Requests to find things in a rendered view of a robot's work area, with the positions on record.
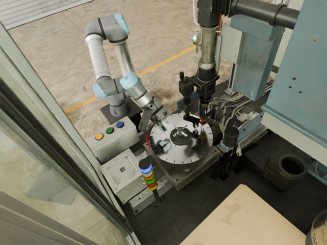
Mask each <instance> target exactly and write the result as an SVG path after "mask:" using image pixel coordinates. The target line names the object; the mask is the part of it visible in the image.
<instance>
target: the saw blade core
mask: <svg viewBox="0 0 327 245"><path fill-rule="evenodd" d="M184 115H185V113H179V114H178V113H177V114H172V115H169V116H168V117H167V118H166V119H164V120H163V121H165V122H166V121H168V122H169V123H172V127H171V128H170V130H169V131H168V133H169V135H170V133H171V131H172V130H173V129H174V128H175V127H173V125H175V126H176V127H184V126H185V125H187V127H186V128H187V129H189V130H190V132H191V140H190V141H189V142H188V143H186V144H183V145H178V144H175V143H173V142H172V141H171V139H170V136H167V135H165V134H164V133H163V132H162V131H161V130H160V129H159V128H158V127H157V126H156V125H154V127H153V128H152V130H151V133H150V135H152V136H150V138H149V141H150V145H151V148H152V150H153V151H154V153H155V154H156V155H157V156H158V157H159V158H160V159H162V160H164V161H166V162H169V163H173V164H174V161H175V164H188V163H192V162H195V161H197V160H199V159H200V158H202V157H203V156H205V155H206V153H208V151H209V150H210V148H211V146H212V143H213V141H212V140H213V133H212V130H211V128H210V126H209V125H208V123H207V122H205V121H204V122H202V121H201V120H200V123H199V127H197V128H196V129H194V127H193V123H192V122H188V121H186V120H184V119H183V117H184ZM208 146H209V147H208ZM166 159H167V160H166ZM191 160H192V161H191Z"/></svg>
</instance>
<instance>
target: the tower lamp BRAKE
mask: <svg viewBox="0 0 327 245"><path fill-rule="evenodd" d="M138 165H139V168H140V170H141V172H142V173H145V174H146V173H149V172H150V171H151V169H152V166H151V163H150V160H149V159H147V158H144V159H142V160H140V161H139V164H138Z"/></svg>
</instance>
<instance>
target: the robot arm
mask: <svg viewBox="0 0 327 245"><path fill-rule="evenodd" d="M128 34H130V32H129V29H128V27H127V24H126V21H125V19H124V17H123V15H122V14H121V13H116V14H112V15H108V16H103V17H98V18H94V19H93V20H91V21H90V22H89V23H88V25H87V27H86V29H85V33H84V40H85V43H86V45H87V46H88V48H89V52H90V56H91V61H92V65H93V69H94V74H95V78H96V81H97V83H96V84H94V85H93V90H94V93H95V95H96V97H97V98H98V99H101V98H107V100H108V102H109V104H110V112H111V114H112V115H113V116H115V117H121V116H124V115H126V114H127V113H128V112H129V111H130V106H129V103H128V102H127V101H126V100H125V99H127V98H130V97H132V98H133V100H134V101H135V102H136V103H137V105H138V106H139V107H140V108H141V109H142V110H144V111H143V114H142V117H141V120H140V123H139V126H138V129H139V130H141V131H144V132H145V131H146V128H147V125H148V122H149V120H151V121H152V122H153V123H154V124H155V125H156V126H157V127H158V128H159V129H160V130H161V131H162V132H163V133H164V134H165V135H167V136H170V135H169V133H168V131H169V130H170V128H171V127H172V123H171V122H170V123H169V122H168V121H166V122H165V121H163V120H164V119H165V118H167V117H168V116H169V115H170V113H169V112H168V110H167V109H166V108H165V106H163V105H162V104H161V103H160V101H159V100H158V99H157V97H156V96H151V95H150V94H149V92H148V91H147V90H146V88H145V87H144V86H143V84H142V80H141V78H139V76H138V75H136V74H135V70H134V66H133V63H132V59H131V56H130V52H129V48H128V45H127V39H128ZM107 39H108V40H109V43H111V44H113V47H114V50H115V53H116V56H117V59H118V63H119V66H120V69H121V72H122V75H123V76H122V77H119V78H115V79H112V77H111V74H110V70H109V66H108V63H107V59H106V55H105V52H104V48H103V40H107ZM165 109H166V110H167V112H168V113H167V112H165Z"/></svg>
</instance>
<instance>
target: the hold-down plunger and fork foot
mask: <svg viewBox="0 0 327 245"><path fill-rule="evenodd" d="M183 119H184V120H186V121H188V122H191V123H193V127H194V129H196V125H197V126H198V127H199V123H200V119H199V118H196V117H193V116H190V112H188V113H186V114H185V115H184V117H183Z"/></svg>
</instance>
